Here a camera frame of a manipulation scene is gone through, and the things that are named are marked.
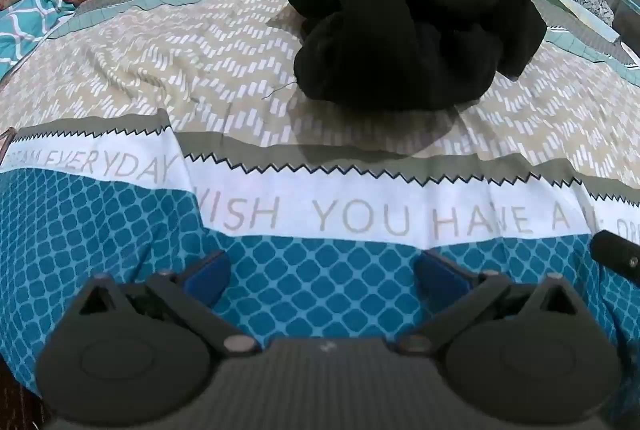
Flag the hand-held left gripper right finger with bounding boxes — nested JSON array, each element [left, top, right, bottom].
[[395, 250, 586, 357]]

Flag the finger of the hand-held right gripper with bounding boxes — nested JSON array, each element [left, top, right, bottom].
[[590, 230, 640, 282]]

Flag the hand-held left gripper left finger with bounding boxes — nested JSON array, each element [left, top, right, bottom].
[[67, 251, 261, 357]]

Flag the black pants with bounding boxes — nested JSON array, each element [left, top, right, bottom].
[[272, 0, 548, 113]]

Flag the patterned teal beige bed sheet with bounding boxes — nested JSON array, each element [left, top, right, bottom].
[[0, 0, 640, 411]]

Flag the teal white lattice pillow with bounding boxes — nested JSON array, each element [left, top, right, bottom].
[[0, 0, 76, 78]]

